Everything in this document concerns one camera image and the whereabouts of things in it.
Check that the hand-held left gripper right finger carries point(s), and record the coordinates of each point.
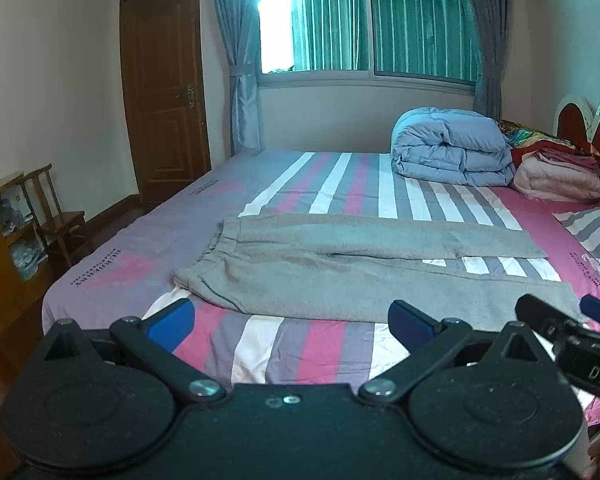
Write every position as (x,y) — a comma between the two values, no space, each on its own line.
(409,322)

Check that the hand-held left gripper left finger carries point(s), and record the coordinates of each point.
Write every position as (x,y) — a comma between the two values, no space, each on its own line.
(171,317)

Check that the grey pants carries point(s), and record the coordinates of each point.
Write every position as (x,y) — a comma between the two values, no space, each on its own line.
(330,270)

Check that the grey striped pillow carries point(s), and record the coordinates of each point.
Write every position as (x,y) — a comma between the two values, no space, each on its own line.
(595,232)

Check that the striped bed sheet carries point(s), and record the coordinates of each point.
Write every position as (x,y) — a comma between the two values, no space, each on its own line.
(305,347)

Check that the pink folded blanket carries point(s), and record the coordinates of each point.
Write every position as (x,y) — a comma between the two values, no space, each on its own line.
(555,180)

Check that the wooden chair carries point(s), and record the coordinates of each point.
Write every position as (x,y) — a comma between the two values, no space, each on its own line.
(55,220)

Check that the clear glassware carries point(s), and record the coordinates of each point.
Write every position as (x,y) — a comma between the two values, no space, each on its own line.
(27,257)
(11,210)

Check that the yellow wooden cabinet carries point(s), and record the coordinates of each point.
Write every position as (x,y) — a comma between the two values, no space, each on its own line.
(0,280)

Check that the blue folded duvet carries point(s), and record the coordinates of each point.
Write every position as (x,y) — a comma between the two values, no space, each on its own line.
(445,150)

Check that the colourful patterned blanket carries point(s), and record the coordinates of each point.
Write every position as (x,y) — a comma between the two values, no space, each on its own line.
(530,136)

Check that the wooden headboard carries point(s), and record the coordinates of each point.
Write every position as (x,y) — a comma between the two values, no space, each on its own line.
(572,122)

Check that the brown wooden door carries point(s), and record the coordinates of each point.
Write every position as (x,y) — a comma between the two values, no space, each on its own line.
(162,85)

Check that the blue-grey curtain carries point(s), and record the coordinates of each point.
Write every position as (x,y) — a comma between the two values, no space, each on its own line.
(492,35)
(237,60)

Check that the sliding window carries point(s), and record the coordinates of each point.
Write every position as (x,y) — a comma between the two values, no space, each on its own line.
(370,20)

